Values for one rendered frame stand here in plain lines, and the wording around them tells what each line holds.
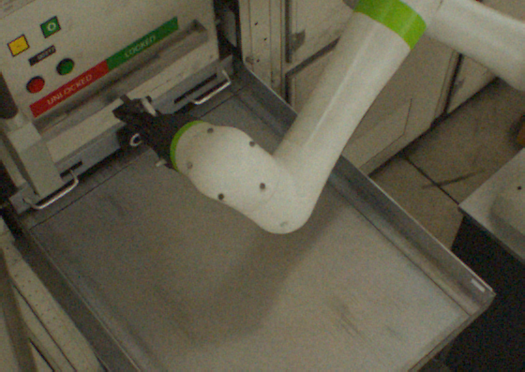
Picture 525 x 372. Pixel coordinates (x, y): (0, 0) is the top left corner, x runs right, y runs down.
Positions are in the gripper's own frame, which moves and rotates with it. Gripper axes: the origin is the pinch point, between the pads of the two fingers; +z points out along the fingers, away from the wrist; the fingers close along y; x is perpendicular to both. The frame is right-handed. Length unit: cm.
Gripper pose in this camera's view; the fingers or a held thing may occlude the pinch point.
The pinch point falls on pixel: (127, 113)
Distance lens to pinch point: 146.1
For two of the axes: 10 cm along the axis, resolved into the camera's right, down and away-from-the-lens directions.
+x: 7.6, -5.7, 3.1
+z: -5.5, -3.1, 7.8
